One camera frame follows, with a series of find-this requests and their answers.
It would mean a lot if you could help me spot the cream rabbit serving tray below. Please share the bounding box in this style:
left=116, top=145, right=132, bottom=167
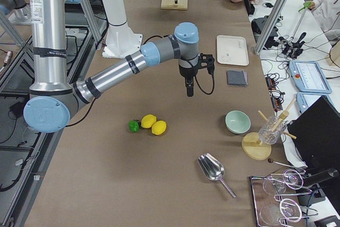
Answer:
left=216, top=35, right=249, bottom=66

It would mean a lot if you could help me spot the bamboo cutting board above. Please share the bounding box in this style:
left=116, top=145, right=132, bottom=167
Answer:
left=160, top=0, right=188, bottom=10

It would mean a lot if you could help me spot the folded grey cloth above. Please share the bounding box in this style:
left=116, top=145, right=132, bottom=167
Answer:
left=226, top=70, right=248, bottom=87

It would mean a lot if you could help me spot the yellow lemon upper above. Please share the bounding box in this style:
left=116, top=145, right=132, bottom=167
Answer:
left=151, top=120, right=167, bottom=136

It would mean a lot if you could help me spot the yellow lemon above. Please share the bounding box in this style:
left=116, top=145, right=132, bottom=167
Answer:
left=141, top=114, right=157, bottom=129
left=151, top=120, right=167, bottom=136

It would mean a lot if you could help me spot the yellow lemon lower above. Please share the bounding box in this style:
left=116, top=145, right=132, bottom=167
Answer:
left=141, top=114, right=157, bottom=129

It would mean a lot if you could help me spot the mint green bowl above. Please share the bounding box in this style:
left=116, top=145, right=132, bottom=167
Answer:
left=225, top=110, right=251, bottom=134

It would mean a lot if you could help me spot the green lime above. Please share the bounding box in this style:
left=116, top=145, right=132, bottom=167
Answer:
left=128, top=120, right=140, bottom=133

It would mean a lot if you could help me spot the wooden cup stand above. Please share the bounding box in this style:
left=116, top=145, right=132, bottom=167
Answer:
left=242, top=98, right=296, bottom=160

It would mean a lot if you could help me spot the metal ice scoop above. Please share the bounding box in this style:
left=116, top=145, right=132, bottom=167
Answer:
left=197, top=153, right=236, bottom=198

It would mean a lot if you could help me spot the crystal glass on stand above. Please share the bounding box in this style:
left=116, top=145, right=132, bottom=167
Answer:
left=259, top=116, right=286, bottom=145

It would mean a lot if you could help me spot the blue teach pendant lower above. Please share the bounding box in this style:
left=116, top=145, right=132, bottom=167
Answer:
left=296, top=92, right=332, bottom=114

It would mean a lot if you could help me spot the blue teach pendant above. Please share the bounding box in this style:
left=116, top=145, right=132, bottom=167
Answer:
left=296, top=92, right=332, bottom=114
left=288, top=61, right=332, bottom=94

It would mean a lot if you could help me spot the blue teach pendant upper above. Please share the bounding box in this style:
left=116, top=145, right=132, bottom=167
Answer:
left=288, top=61, right=332, bottom=94

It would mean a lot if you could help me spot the black monitor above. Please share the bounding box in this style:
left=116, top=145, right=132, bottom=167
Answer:
left=288, top=96, right=339, bottom=170

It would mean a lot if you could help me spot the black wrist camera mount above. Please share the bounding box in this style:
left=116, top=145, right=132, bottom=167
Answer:
left=198, top=53, right=215, bottom=76

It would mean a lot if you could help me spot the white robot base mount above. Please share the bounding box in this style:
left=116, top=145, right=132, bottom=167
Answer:
left=102, top=0, right=142, bottom=58

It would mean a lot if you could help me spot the aluminium frame post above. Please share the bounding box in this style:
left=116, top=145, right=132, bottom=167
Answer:
left=254, top=0, right=287, bottom=56

